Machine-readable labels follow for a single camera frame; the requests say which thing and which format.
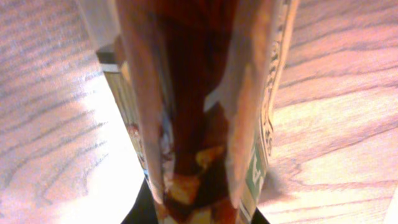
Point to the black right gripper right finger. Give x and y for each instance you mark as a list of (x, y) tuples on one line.
[(258, 218)]

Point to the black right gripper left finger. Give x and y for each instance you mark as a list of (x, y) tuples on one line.
[(143, 211)]

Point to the red orange pasta packet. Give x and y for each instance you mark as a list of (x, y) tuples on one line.
[(195, 82)]

